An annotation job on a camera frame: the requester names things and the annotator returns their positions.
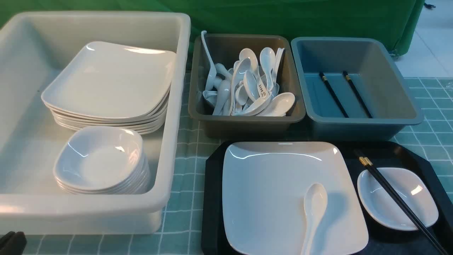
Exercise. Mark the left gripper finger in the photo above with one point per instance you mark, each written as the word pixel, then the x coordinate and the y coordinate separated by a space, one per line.
pixel 13 243

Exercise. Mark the blue-grey plastic bin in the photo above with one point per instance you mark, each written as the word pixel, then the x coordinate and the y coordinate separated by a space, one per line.
pixel 376 78

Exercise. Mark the stack of white square plates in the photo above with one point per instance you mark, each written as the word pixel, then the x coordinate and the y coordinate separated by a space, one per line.
pixel 108 84

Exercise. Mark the black chopstick in bin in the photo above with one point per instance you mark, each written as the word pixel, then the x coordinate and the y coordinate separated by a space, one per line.
pixel 333 95
pixel 356 93

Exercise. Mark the pile of white soup spoons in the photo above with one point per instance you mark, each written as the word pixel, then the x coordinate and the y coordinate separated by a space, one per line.
pixel 250 87

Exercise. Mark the large white plastic tub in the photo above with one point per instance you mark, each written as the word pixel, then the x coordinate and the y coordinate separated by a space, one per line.
pixel 35 47

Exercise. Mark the green checked tablecloth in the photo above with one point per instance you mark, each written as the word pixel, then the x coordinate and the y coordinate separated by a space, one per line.
pixel 180 232

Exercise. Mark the black chopstick in bin left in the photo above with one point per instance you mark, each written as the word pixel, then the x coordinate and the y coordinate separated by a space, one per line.
pixel 333 95

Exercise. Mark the stack of white small bowls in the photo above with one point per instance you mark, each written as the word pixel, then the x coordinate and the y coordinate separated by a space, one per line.
pixel 103 160

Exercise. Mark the small white sauce bowl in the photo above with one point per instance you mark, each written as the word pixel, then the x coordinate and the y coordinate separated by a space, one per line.
pixel 409 187

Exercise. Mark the black serving tray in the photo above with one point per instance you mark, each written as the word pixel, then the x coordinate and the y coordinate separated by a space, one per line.
pixel 382 240

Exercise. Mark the white soup spoon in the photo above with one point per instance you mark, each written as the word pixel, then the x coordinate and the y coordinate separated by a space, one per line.
pixel 315 205

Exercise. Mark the white square rice plate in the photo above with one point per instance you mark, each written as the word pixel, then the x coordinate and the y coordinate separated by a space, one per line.
pixel 263 189

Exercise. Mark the green backdrop cloth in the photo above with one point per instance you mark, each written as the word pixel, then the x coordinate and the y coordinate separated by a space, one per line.
pixel 391 22

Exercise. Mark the black chopstick in bin right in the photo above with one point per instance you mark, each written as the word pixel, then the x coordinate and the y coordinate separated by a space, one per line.
pixel 356 93

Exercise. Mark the grey-brown plastic bin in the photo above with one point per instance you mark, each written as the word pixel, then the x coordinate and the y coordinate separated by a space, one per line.
pixel 225 49

